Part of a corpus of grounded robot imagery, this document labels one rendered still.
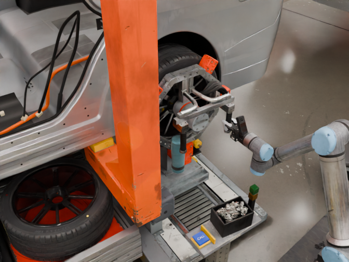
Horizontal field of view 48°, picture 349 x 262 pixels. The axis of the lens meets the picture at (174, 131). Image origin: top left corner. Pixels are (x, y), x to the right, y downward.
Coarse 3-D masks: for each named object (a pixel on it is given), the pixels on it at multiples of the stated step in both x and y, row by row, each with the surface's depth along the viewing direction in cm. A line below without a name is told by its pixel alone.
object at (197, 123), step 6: (180, 102) 239; (186, 102) 238; (174, 108) 243; (180, 108) 237; (186, 108) 235; (204, 114) 232; (192, 120) 230; (198, 120) 231; (204, 120) 235; (192, 126) 231; (198, 126) 235; (204, 126) 238
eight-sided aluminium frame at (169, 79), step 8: (176, 72) 227; (184, 72) 227; (192, 72) 228; (200, 72) 232; (168, 80) 223; (176, 80) 224; (208, 80) 240; (216, 80) 244; (168, 88) 224; (160, 96) 224; (216, 96) 252; (208, 112) 263; (216, 112) 261; (160, 136) 249; (192, 136) 260; (160, 144) 245; (168, 144) 250
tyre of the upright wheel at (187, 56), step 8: (160, 48) 238; (168, 48) 238; (176, 48) 239; (184, 48) 244; (160, 56) 232; (168, 56) 231; (176, 56) 230; (184, 56) 232; (192, 56) 235; (200, 56) 243; (160, 64) 226; (168, 64) 226; (176, 64) 229; (184, 64) 233; (192, 64) 237; (160, 72) 225; (168, 72) 229; (160, 80) 229
